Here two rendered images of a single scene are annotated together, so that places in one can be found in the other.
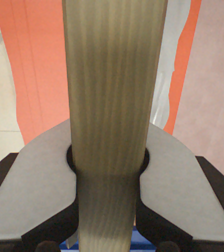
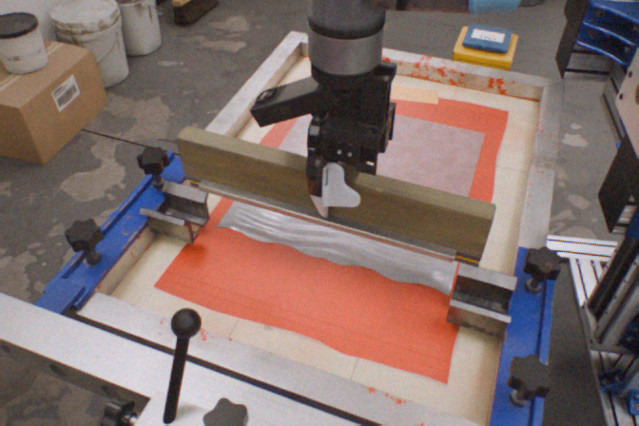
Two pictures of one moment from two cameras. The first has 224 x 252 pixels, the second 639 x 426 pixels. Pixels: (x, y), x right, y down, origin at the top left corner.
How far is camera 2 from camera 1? 0.67 m
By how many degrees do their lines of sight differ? 61
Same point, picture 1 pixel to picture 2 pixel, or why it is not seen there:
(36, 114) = (343, 333)
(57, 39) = (287, 290)
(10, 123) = (345, 362)
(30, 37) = (278, 306)
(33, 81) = (311, 320)
